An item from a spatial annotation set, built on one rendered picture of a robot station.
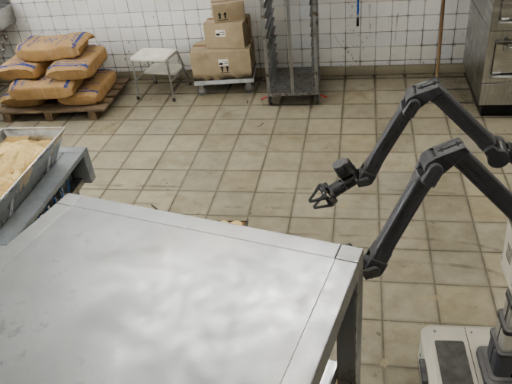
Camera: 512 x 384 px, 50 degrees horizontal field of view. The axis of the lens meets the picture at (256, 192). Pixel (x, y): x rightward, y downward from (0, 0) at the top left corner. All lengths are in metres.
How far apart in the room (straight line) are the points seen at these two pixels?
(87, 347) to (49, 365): 0.04
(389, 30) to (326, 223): 2.65
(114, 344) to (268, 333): 0.17
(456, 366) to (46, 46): 4.64
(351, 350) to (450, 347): 1.89
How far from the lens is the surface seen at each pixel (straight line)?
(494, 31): 4.87
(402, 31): 5.83
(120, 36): 6.34
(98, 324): 0.68
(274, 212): 3.87
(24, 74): 5.91
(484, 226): 3.83
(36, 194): 2.26
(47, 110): 5.88
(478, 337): 2.77
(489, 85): 5.04
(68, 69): 5.60
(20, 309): 0.74
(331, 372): 0.89
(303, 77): 5.58
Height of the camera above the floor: 2.28
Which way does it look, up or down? 34 degrees down
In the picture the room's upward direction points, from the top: 6 degrees counter-clockwise
